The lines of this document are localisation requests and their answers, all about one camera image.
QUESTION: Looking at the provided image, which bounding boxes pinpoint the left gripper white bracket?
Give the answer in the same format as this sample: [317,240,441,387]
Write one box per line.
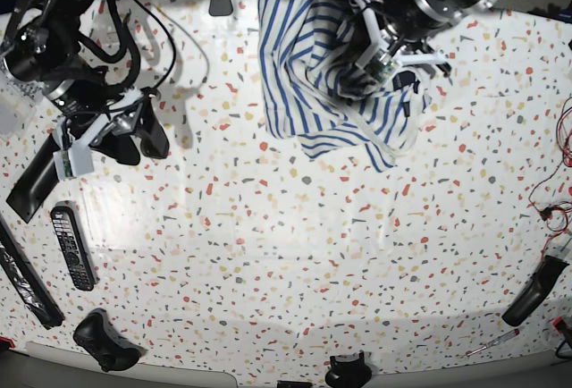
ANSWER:
[353,0,451,82]

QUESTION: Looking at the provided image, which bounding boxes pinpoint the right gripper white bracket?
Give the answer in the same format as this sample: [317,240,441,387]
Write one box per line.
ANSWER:
[52,87,170,180]

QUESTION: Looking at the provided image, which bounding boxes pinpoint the blue white striped t-shirt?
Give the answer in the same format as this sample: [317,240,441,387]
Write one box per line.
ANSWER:
[258,0,431,172]

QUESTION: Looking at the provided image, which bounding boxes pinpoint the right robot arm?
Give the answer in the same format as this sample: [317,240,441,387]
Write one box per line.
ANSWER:
[1,0,170,180]

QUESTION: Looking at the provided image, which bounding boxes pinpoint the black TV remote control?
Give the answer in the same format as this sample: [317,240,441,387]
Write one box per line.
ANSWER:
[50,205,97,291]

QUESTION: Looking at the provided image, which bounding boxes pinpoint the clear plastic screw box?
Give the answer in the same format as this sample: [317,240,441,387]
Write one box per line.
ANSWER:
[1,73,43,140]

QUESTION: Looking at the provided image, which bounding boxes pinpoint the long black wrapped bar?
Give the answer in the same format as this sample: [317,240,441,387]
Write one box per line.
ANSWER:
[1,220,64,330]

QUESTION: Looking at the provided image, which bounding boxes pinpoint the black game controller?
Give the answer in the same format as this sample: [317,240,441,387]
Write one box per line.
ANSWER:
[72,311,141,373]

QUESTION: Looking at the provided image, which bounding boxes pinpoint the red tipped screwdriver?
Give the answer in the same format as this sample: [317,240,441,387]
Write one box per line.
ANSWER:
[466,328,521,357]

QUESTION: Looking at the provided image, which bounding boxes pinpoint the red and black wires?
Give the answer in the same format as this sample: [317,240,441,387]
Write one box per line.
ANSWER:
[526,97,572,232]

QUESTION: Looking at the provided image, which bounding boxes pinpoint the black handle right side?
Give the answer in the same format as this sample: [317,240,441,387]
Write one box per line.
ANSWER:
[502,256,569,327]

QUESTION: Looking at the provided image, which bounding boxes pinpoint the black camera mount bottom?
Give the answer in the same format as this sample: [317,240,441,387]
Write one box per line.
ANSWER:
[324,351,373,388]

